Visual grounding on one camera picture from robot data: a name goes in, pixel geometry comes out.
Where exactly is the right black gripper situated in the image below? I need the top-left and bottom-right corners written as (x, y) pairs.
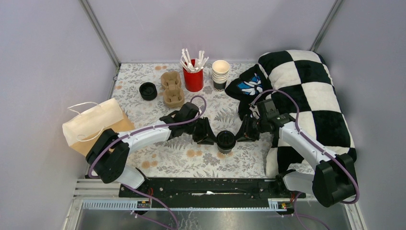
top-left (233, 115), bottom-right (266, 143)

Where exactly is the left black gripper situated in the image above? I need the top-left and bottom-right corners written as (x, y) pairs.
top-left (184, 117), bottom-right (218, 146)

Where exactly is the black plastic cup lid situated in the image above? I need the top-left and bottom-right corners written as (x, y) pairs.
top-left (216, 130), bottom-right (237, 150)

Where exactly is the cardboard cup carrier tray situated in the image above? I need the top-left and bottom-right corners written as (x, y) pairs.
top-left (160, 71), bottom-right (185, 108)

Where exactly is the black paper coffee cup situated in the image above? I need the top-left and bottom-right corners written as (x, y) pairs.
top-left (217, 144), bottom-right (235, 154)

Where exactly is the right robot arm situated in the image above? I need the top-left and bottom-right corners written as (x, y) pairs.
top-left (235, 99), bottom-right (360, 207)

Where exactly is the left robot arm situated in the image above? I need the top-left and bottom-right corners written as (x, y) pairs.
top-left (86, 102), bottom-right (216, 197)

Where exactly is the brown paper takeout bag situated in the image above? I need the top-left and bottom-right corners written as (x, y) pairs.
top-left (62, 98), bottom-right (135, 156)

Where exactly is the black cloth blue print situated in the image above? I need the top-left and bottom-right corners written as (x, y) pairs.
top-left (225, 64), bottom-right (272, 121)

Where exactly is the red straw holder cup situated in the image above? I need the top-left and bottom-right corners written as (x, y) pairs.
top-left (181, 61), bottom-right (203, 92)

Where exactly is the floral patterned table mat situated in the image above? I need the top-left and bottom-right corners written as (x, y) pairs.
top-left (112, 63), bottom-right (272, 178)

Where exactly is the stack of paper cups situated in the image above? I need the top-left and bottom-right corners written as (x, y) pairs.
top-left (212, 60), bottom-right (230, 92)

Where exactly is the stack of black lids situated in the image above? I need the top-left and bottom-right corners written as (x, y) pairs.
top-left (139, 82), bottom-right (158, 101)

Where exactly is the black white checkered pillow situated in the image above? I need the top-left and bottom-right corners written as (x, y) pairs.
top-left (258, 50), bottom-right (357, 160)

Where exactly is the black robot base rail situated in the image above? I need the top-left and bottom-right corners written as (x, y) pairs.
top-left (138, 177), bottom-right (297, 209)

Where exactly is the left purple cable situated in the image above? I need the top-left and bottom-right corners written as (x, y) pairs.
top-left (88, 95), bottom-right (207, 230)

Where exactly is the right aluminium frame post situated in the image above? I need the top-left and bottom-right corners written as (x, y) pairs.
top-left (310, 0), bottom-right (345, 52)

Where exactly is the aluminium frame post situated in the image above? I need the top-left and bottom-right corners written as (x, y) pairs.
top-left (79, 0), bottom-right (121, 70)
top-left (310, 0), bottom-right (345, 52)

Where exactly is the left aluminium frame post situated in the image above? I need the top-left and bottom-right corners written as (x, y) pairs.
top-left (79, 0), bottom-right (121, 70)

